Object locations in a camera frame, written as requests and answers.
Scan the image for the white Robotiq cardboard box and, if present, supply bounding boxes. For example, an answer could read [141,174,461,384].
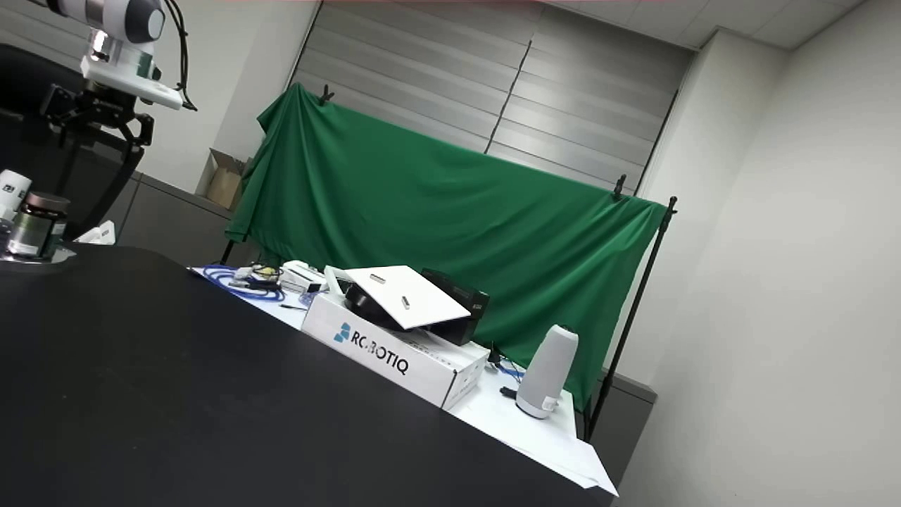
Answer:
[301,262,492,410]

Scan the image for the white paper sheet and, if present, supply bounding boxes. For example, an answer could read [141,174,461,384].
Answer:
[72,217,120,250]

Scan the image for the aluminium base plate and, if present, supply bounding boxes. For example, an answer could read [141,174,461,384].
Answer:
[0,246,82,274]

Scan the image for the black backdrop stand pole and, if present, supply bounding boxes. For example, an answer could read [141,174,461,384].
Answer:
[579,191,682,441]

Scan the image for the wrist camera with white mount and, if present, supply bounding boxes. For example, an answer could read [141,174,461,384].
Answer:
[75,50,189,112]

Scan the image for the black adapter cable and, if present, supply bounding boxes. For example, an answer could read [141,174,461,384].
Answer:
[485,346,529,381]

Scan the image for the brown cardboard box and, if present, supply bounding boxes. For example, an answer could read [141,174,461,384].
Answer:
[201,150,250,210]

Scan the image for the black round device in box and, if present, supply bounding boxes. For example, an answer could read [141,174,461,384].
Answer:
[341,270,492,346]

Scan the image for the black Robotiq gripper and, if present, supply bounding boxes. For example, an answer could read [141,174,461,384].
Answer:
[39,82,158,196]

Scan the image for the green backdrop cloth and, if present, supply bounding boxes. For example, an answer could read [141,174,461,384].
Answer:
[222,82,675,416]

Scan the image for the small dark bottle silver cap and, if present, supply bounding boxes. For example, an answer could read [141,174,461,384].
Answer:
[6,189,72,262]

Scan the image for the grey window blinds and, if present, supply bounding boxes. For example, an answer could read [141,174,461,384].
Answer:
[288,0,698,196]

